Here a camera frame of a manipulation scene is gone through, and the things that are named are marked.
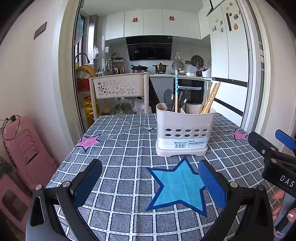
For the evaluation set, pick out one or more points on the pink plastic stool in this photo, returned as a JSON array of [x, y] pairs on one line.
[[13, 204], [27, 143]]

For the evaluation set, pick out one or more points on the white refrigerator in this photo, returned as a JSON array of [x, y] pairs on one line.
[[226, 46]]

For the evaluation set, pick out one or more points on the gold foil bag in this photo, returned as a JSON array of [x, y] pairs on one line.
[[89, 105]]

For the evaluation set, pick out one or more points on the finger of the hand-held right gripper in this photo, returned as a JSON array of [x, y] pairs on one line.
[[286, 140], [261, 144]]

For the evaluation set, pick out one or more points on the hanging clear plastic bag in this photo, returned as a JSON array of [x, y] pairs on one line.
[[95, 52]]

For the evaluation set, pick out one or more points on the dark round steamer rack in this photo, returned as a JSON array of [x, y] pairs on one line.
[[197, 61]]

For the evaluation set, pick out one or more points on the white rice cooker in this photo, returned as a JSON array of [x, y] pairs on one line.
[[206, 73]]

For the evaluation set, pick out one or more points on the black wok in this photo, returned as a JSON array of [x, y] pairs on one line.
[[138, 68]]

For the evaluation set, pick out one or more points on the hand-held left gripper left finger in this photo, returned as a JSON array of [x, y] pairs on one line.
[[87, 183]]

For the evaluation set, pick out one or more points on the person's right hand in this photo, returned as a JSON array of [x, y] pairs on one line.
[[277, 197]]

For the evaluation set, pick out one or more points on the yellow plate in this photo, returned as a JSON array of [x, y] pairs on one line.
[[85, 70]]

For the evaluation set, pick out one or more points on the dark grey plastic spoon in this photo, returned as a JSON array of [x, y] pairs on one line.
[[181, 99], [173, 107], [186, 102], [168, 98]]

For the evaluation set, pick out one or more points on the red paper decal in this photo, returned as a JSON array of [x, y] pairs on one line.
[[135, 20], [171, 18]]

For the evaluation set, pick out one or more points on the black range hood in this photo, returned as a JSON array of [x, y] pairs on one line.
[[150, 47]]

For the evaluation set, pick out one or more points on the grey wall switch panel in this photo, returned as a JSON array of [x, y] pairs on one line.
[[40, 30]]

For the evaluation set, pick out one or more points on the beige plastic utensil holder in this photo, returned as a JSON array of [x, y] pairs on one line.
[[185, 129]]

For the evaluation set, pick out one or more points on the blue patterned bamboo chopstick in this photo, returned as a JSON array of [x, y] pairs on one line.
[[176, 92]]

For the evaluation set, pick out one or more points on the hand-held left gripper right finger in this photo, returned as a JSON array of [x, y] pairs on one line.
[[211, 185]]

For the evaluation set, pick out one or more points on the steel kitchen faucet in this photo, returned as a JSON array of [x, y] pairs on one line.
[[82, 53]]

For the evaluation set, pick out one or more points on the grey checked star tablecloth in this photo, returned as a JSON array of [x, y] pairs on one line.
[[120, 166]]

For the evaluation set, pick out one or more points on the steel cooking pot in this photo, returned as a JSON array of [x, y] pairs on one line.
[[160, 67]]

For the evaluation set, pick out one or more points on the white upper kitchen cabinets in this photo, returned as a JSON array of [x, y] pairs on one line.
[[152, 23]]

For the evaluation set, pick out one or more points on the round metal sieve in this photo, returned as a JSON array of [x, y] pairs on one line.
[[178, 65]]

